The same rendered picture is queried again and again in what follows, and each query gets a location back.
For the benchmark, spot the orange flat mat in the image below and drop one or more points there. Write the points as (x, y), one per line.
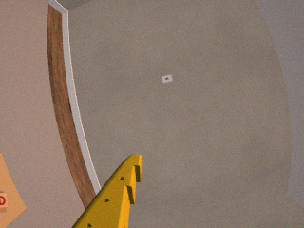
(15, 203)

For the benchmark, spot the tan block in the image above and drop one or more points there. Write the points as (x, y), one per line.
(3, 200)

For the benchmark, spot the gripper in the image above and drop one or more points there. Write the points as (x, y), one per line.
(110, 207)

